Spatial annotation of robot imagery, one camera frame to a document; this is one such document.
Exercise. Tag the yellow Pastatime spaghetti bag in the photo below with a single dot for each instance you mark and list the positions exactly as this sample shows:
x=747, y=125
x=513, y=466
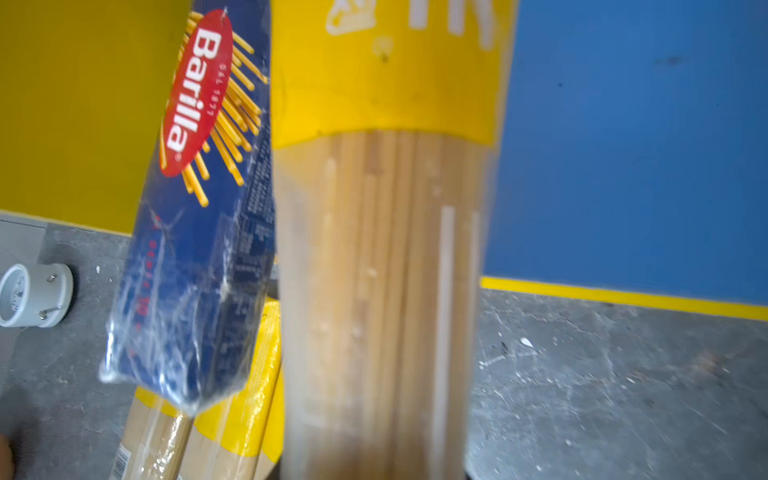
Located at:
x=387, y=119

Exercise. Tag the dark blue spaghetti No5 bag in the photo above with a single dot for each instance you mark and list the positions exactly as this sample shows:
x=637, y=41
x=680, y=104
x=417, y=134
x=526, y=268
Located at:
x=185, y=317

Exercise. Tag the blue lower shelf board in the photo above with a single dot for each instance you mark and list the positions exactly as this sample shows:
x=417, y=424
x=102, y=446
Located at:
x=634, y=155

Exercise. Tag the round white gauge clock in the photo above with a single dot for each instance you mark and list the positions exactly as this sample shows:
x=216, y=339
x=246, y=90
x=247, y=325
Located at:
x=35, y=295

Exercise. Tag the yellow shelf unit frame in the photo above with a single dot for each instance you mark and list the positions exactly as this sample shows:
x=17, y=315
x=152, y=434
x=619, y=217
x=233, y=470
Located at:
x=83, y=86

